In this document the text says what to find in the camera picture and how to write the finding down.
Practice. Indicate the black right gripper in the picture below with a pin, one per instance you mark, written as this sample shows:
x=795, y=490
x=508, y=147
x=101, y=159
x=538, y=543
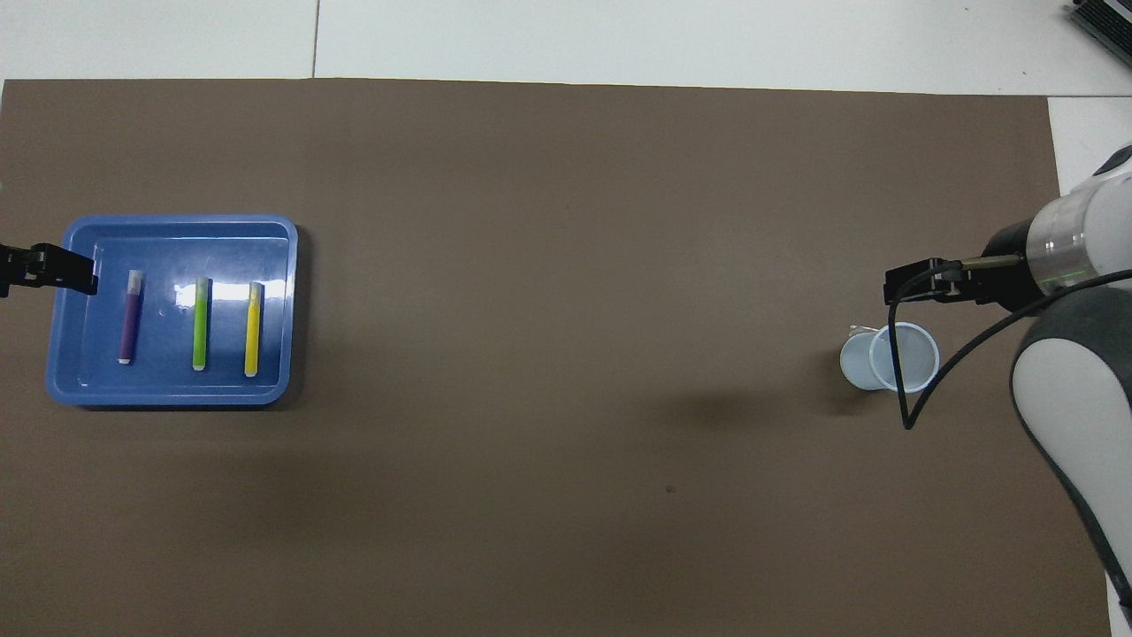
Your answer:
x=1008, y=265

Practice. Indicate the purple pen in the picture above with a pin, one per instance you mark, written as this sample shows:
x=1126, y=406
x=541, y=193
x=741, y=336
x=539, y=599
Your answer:
x=130, y=323

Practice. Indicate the green highlighter pen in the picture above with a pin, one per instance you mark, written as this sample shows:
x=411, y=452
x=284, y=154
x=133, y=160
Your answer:
x=202, y=327

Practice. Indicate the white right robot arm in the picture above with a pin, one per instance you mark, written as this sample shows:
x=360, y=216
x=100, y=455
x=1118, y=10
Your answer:
x=1074, y=380

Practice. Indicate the blue plastic tray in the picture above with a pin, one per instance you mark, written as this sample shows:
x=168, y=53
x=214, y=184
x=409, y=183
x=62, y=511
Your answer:
x=221, y=248

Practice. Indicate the clear tape piece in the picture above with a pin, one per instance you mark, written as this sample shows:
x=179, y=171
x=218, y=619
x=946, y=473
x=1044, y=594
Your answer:
x=860, y=331

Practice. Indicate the translucent plastic pen cup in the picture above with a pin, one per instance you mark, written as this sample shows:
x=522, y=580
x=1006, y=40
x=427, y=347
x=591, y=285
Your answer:
x=884, y=363

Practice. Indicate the grey ribbed device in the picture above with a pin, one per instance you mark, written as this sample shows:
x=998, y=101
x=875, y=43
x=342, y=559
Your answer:
x=1105, y=18

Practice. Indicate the brown table mat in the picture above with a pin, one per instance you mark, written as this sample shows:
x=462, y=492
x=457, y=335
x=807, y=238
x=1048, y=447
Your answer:
x=575, y=265

